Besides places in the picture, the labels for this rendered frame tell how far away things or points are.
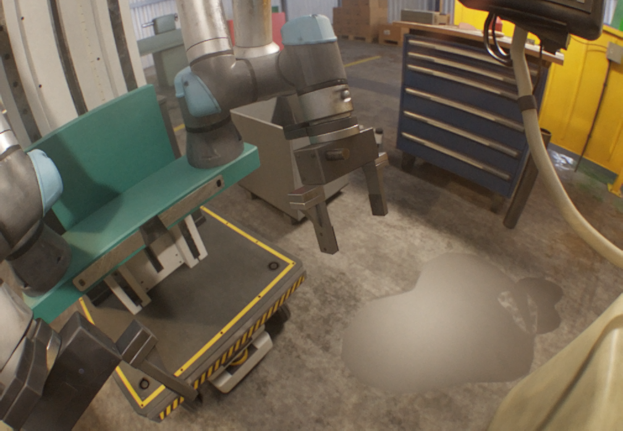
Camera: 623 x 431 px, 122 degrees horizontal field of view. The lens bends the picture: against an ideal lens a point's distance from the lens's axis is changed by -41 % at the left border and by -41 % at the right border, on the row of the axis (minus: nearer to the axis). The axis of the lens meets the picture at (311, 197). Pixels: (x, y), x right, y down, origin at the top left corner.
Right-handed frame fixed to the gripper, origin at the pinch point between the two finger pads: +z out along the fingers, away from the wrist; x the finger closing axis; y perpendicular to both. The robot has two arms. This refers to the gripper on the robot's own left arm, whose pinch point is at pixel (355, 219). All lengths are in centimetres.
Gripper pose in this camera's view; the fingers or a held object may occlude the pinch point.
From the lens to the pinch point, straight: 46.3
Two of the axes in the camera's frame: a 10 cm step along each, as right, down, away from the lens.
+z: 2.5, 9.3, 2.7
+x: 7.0, -3.7, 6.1
